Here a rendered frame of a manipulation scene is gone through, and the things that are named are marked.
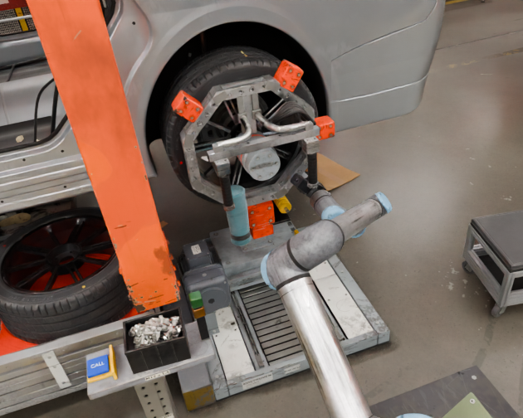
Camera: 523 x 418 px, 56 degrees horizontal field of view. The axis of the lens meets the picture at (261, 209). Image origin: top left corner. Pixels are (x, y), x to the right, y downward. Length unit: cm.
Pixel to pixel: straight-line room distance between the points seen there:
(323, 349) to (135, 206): 71
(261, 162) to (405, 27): 87
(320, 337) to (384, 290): 112
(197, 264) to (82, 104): 101
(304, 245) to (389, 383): 93
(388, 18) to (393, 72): 24
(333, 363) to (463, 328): 110
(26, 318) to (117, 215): 73
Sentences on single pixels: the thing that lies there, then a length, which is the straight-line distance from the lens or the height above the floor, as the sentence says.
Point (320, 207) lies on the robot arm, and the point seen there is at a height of 65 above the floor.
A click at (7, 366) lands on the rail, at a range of 213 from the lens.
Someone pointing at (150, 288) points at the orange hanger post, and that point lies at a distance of 179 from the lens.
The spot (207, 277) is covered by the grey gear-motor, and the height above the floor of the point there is 41.
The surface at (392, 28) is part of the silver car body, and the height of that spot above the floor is 117.
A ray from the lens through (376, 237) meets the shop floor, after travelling 285.
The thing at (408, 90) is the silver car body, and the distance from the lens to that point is 241.
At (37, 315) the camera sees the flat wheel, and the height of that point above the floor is 46.
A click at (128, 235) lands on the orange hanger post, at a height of 87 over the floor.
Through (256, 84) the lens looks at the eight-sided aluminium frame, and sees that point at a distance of 189.
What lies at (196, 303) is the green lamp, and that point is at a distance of 166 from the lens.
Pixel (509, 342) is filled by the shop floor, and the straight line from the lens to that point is 246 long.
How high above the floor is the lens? 182
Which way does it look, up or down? 36 degrees down
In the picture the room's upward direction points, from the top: 7 degrees counter-clockwise
